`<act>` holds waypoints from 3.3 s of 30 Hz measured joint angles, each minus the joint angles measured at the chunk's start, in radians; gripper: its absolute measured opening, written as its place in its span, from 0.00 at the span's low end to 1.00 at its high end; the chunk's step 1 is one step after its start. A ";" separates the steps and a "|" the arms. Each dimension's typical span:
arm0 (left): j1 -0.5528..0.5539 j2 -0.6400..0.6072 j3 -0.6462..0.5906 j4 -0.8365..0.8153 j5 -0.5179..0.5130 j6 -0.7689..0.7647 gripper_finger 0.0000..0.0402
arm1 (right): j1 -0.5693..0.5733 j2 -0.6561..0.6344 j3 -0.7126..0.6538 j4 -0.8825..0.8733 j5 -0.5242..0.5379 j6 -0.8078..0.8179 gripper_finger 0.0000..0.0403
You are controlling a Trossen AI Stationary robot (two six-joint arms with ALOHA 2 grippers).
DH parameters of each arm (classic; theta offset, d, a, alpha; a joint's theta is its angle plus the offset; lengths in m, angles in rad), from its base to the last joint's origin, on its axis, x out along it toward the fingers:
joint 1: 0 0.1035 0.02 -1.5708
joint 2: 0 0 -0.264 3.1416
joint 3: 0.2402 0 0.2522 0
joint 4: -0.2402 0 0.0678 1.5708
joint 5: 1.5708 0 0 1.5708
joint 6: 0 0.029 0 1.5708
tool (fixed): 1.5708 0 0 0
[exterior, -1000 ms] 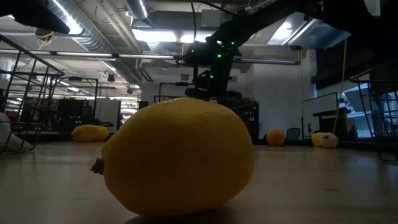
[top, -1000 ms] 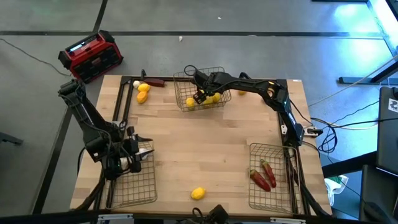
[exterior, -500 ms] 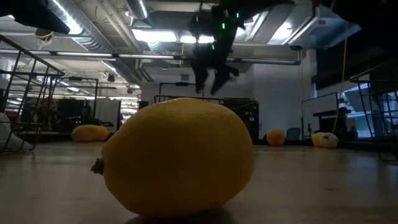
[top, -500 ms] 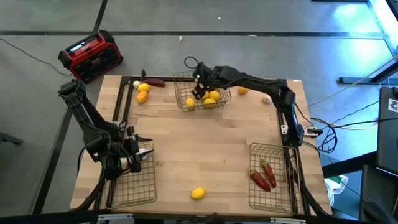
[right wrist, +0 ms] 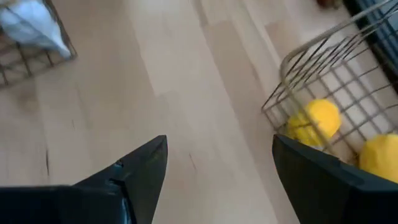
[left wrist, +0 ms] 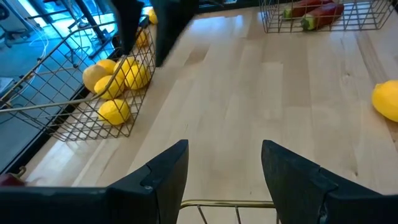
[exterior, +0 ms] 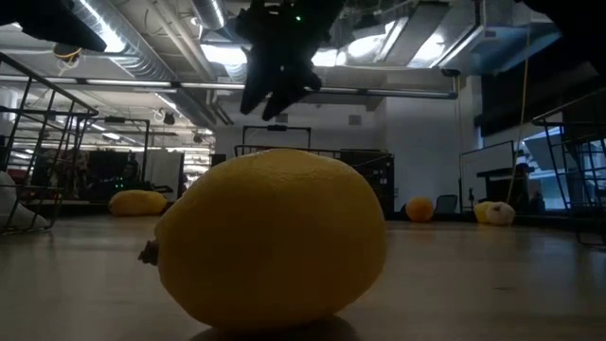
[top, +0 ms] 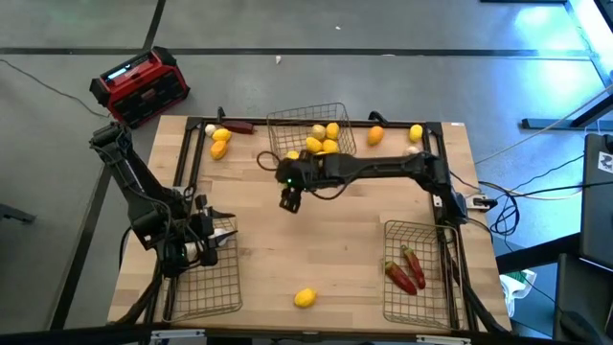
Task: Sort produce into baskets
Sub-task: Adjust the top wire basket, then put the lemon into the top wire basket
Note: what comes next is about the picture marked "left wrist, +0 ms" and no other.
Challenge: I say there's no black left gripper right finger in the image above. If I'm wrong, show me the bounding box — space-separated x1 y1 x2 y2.
261 139 398 224

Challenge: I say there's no orange lemon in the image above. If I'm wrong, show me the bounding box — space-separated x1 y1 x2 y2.
136 29 150 49

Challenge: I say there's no gold wire basket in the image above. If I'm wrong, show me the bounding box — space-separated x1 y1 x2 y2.
259 0 398 34
179 199 279 224
0 18 157 142

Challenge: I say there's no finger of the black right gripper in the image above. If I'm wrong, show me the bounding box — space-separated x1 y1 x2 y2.
111 0 146 56
150 0 200 68

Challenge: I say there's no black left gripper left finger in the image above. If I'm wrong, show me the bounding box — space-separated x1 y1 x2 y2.
0 139 190 224

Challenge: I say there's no red chili pepper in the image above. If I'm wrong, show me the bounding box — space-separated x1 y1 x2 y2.
282 0 335 19
300 2 345 31
0 172 25 188

